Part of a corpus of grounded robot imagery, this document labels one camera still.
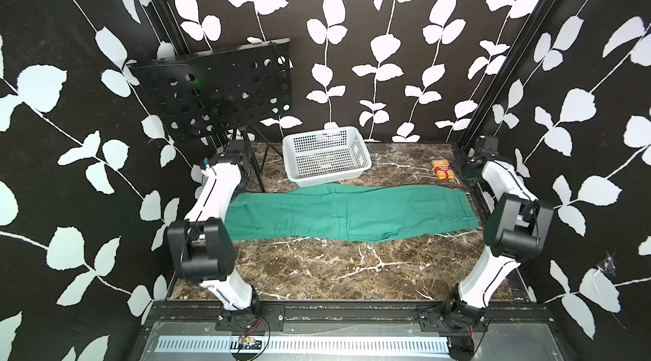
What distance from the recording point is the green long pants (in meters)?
0.92

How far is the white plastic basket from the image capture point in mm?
1101

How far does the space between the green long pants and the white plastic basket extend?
0.10 metres
